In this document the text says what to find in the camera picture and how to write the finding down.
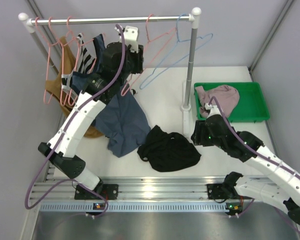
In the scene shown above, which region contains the pink hanger with blue top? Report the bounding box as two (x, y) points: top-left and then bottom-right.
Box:
(64, 16), (106, 107)

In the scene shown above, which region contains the purple cable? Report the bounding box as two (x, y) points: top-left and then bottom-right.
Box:
(24, 23), (127, 218)
(207, 96), (300, 238)

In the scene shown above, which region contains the striped tank top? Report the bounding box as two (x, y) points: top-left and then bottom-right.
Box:
(61, 33), (97, 106)

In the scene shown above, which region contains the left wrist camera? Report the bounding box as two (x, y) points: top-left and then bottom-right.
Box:
(114, 25), (139, 53)

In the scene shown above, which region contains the aluminium mounting rail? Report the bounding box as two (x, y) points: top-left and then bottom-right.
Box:
(29, 176), (281, 202)

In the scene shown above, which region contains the black tank top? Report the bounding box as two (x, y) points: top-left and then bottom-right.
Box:
(137, 125), (201, 173)

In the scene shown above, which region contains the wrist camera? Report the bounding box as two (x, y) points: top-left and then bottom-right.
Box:
(204, 103), (221, 119)
(114, 25), (139, 53)

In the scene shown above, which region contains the pink wire hanger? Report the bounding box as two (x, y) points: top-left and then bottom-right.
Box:
(120, 13), (177, 97)

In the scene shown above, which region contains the pink hanger with brown top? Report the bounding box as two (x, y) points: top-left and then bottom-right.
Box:
(34, 17), (60, 105)

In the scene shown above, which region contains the blue tank top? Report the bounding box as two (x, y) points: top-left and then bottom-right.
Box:
(71, 34), (152, 158)

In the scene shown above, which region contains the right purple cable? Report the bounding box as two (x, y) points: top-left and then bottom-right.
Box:
(207, 96), (300, 238)

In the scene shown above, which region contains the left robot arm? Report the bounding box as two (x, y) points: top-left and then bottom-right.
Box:
(38, 42), (144, 199)

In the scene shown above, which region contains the perforated cable duct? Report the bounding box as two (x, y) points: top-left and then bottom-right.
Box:
(39, 201), (245, 213)

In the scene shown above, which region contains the green plastic tray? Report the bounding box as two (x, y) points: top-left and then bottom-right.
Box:
(193, 82), (270, 123)

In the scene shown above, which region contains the pink crumpled garment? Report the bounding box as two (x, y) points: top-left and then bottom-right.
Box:
(194, 84), (240, 118)

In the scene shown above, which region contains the light blue wire hanger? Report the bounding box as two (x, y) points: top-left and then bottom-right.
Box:
(139, 13), (214, 90)

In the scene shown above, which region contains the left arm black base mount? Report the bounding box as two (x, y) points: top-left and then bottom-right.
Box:
(74, 184), (119, 200)

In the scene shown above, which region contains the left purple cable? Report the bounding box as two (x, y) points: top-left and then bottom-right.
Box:
(24, 23), (127, 218)

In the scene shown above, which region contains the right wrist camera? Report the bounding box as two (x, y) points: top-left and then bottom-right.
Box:
(204, 103), (221, 119)

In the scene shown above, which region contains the pink hanger with striped top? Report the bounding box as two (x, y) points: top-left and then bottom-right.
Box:
(58, 16), (80, 107)

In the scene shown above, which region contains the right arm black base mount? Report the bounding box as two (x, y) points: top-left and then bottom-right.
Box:
(206, 171), (243, 203)

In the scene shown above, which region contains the brown tank top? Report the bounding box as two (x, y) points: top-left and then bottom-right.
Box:
(44, 36), (105, 139)

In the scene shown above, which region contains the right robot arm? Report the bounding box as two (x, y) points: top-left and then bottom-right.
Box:
(191, 114), (300, 225)

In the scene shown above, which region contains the silver clothes rack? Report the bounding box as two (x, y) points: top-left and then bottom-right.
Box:
(18, 7), (202, 131)

